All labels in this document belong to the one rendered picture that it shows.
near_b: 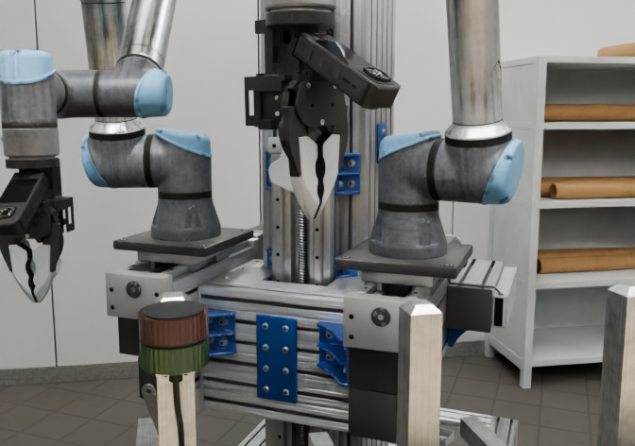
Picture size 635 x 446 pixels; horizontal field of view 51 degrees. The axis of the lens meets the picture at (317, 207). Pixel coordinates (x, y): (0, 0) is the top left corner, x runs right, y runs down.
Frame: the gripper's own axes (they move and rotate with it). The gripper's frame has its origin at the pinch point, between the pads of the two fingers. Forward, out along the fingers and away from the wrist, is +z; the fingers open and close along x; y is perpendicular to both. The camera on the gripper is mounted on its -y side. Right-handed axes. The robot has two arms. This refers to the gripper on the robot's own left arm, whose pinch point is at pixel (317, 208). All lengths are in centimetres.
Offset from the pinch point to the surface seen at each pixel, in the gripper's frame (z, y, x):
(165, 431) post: 19.5, 3.3, 17.8
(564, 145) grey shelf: 13, 96, -292
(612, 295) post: 10.8, -22.2, -24.7
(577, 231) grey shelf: 60, 90, -299
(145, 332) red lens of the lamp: 7.9, 0.0, 21.4
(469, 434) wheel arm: 41, 2, -36
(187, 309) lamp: 6.7, -0.9, 17.6
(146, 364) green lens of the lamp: 10.8, 0.0, 21.4
